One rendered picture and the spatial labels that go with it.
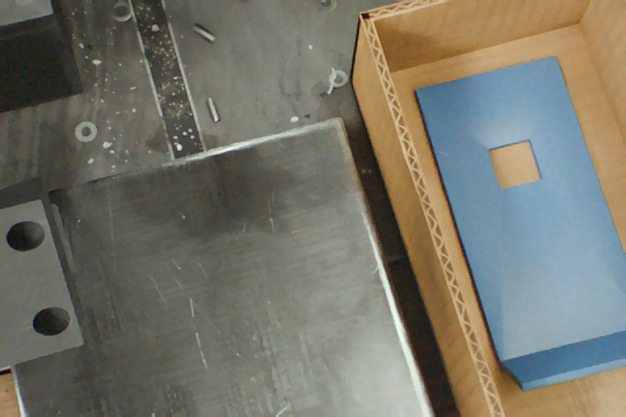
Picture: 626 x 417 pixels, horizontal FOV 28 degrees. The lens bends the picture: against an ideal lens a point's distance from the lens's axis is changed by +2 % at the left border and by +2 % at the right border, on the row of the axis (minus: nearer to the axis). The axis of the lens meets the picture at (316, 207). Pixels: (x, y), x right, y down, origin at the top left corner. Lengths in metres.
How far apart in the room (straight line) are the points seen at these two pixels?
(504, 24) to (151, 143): 0.18
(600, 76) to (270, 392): 0.22
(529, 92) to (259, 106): 0.13
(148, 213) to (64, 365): 0.08
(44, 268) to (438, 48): 0.30
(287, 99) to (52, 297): 0.28
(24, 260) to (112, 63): 0.28
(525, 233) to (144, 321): 0.18
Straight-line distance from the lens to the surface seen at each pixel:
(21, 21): 0.54
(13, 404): 0.58
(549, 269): 0.58
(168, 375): 0.55
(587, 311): 0.58
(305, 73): 0.61
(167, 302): 0.56
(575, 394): 0.58
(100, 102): 0.61
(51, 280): 0.35
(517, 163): 0.60
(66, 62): 0.58
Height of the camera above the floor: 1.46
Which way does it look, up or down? 72 degrees down
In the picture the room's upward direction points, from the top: 6 degrees clockwise
